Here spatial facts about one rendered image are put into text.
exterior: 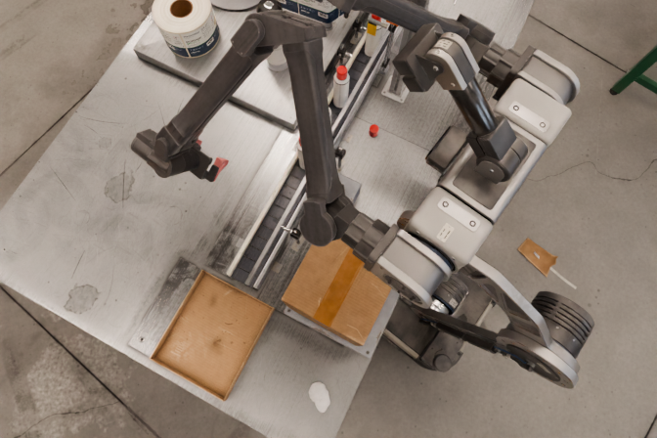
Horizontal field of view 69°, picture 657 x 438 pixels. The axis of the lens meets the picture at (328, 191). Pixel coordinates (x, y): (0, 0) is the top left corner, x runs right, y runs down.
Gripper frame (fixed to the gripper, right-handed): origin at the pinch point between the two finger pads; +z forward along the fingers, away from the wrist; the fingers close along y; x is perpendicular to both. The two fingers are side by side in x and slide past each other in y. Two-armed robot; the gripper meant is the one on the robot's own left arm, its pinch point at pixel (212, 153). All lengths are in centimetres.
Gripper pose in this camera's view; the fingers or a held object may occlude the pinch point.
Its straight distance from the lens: 133.8
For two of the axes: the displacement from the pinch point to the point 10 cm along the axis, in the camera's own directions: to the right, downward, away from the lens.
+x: -4.6, 7.9, 4.1
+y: -8.0, -5.7, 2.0
